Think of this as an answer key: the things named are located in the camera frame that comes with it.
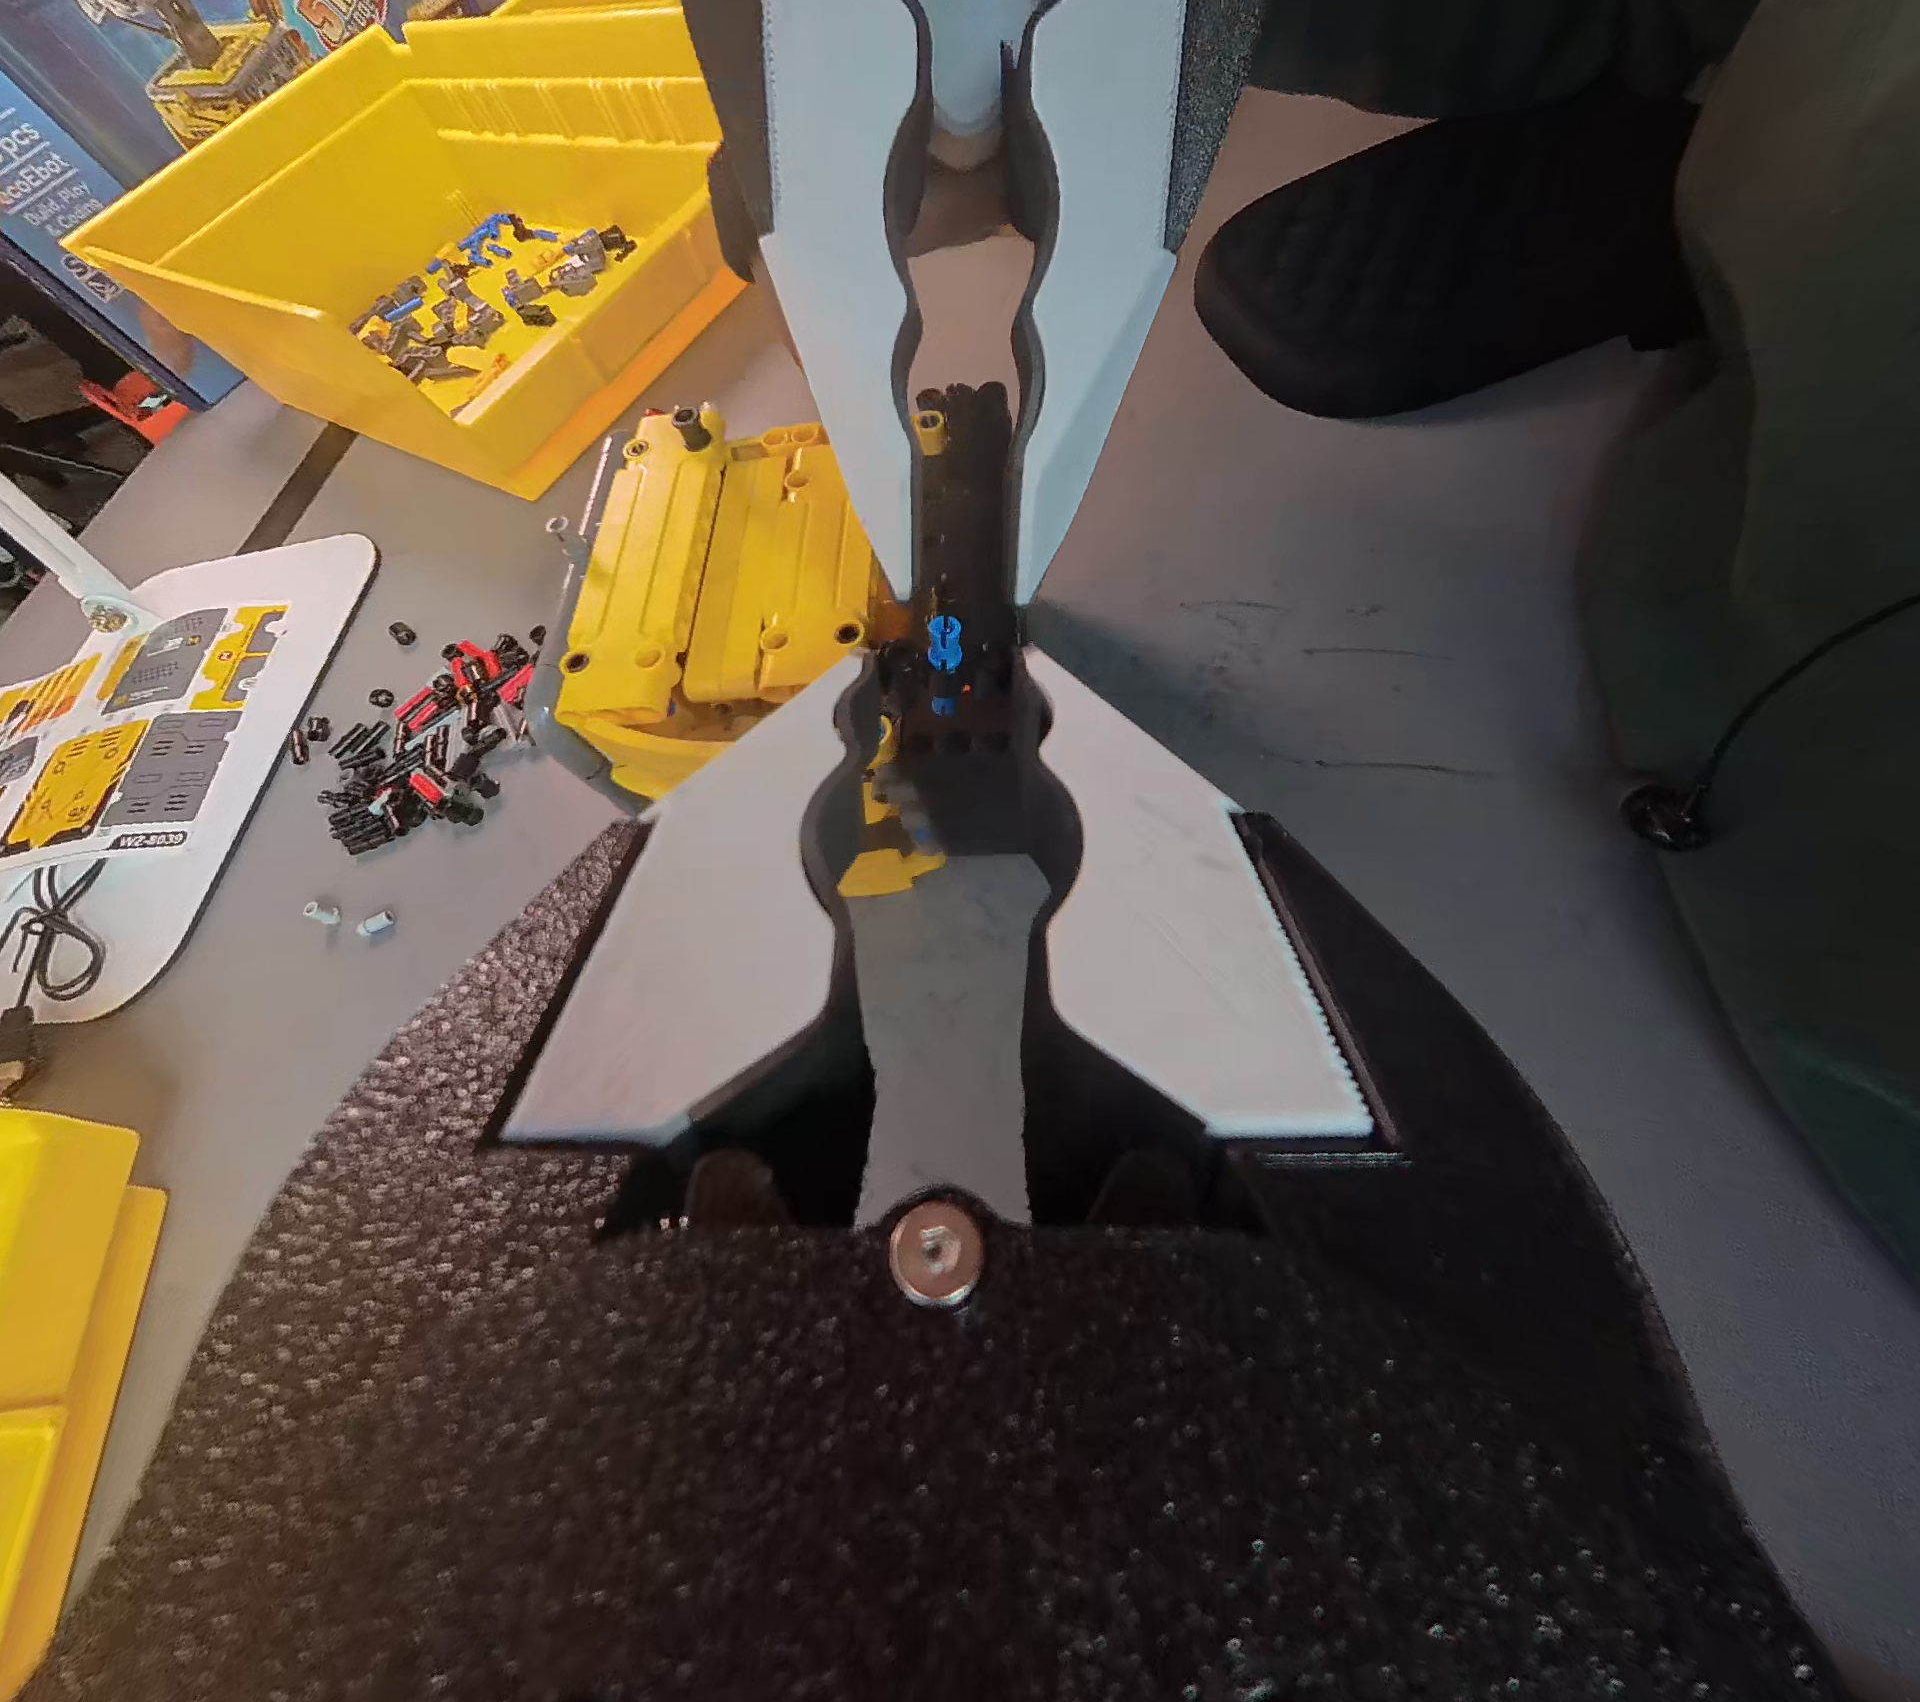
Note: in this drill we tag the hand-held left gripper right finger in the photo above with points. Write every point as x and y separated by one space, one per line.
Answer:
1201 982

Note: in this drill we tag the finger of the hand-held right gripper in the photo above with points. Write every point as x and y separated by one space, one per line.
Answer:
832 157
1111 157

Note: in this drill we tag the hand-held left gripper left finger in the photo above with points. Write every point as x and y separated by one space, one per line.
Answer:
691 982

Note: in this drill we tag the yellow lego vehicle model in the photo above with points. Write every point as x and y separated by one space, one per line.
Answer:
704 577

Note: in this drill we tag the black lego connector assembly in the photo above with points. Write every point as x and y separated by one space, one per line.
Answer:
943 649

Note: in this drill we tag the pile of small lego pins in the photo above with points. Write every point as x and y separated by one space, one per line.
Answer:
420 742

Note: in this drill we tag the pile of mixed lego parts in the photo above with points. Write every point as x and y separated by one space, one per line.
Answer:
481 292

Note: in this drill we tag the lego sticker sheet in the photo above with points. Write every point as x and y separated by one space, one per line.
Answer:
134 742

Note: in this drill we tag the white book stand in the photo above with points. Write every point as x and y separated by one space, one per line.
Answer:
284 683

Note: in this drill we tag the yellow divided parts bin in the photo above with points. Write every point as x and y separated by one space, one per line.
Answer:
225 233

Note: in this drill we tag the black power plug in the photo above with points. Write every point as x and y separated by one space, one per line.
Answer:
14 1051

